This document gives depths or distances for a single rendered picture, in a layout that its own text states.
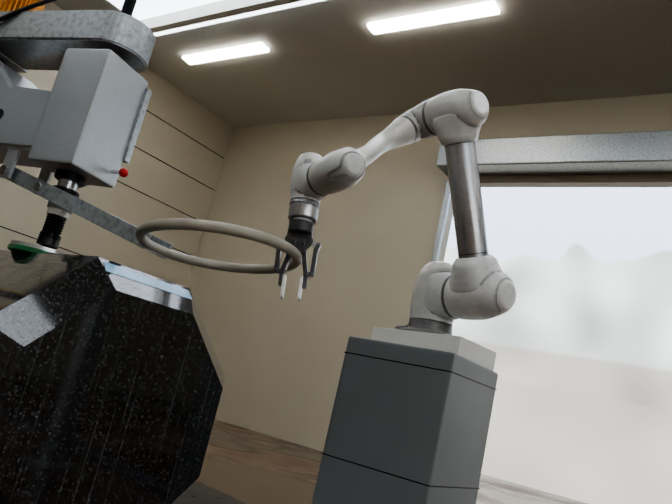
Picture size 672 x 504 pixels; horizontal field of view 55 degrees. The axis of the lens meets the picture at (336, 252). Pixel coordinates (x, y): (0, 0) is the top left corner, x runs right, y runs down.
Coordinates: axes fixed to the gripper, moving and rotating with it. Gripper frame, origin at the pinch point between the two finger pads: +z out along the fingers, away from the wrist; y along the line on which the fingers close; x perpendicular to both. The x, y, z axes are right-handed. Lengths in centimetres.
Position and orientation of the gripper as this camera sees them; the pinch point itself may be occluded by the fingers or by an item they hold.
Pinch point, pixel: (291, 288)
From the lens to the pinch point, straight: 185.1
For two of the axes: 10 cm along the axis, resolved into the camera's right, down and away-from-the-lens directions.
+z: -1.3, 9.6, -2.7
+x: -0.8, -2.8, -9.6
